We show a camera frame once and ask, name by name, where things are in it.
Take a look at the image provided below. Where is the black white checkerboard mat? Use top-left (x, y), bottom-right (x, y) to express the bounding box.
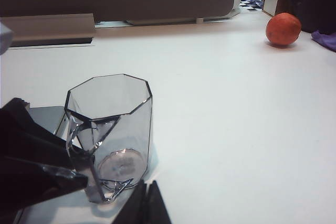
top-left (239, 0), bottom-right (264, 13)

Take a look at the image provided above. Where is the pale grey block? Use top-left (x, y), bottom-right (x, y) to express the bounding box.
top-left (0, 21), bottom-right (14, 56)

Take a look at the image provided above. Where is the beige cable tray flap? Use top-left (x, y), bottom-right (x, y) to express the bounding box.
top-left (0, 13), bottom-right (96, 48)

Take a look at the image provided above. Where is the light wooden box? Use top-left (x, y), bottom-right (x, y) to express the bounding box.
top-left (261, 0), bottom-right (287, 16)

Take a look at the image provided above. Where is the orange fruit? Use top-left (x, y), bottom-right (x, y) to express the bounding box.
top-left (266, 12), bottom-right (302, 47)

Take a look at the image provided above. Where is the large black object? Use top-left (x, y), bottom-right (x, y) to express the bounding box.
top-left (293, 0), bottom-right (336, 35)

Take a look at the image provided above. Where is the silver closed laptop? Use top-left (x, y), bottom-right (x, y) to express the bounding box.
top-left (15, 105), bottom-right (69, 224)

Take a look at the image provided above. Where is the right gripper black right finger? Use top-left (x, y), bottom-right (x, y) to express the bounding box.
top-left (148, 180), bottom-right (173, 224)

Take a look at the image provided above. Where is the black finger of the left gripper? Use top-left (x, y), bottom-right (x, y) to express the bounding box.
top-left (0, 155), bottom-right (89, 224)
top-left (0, 98), bottom-right (77, 169)

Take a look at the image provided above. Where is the clear smoky glass mug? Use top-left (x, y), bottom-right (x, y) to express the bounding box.
top-left (65, 73), bottom-right (153, 205)

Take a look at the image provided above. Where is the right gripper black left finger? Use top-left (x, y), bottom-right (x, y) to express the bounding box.
top-left (112, 180), bottom-right (148, 224)

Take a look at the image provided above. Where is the purple cloth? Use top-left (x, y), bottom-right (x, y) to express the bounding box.
top-left (311, 29), bottom-right (336, 53)

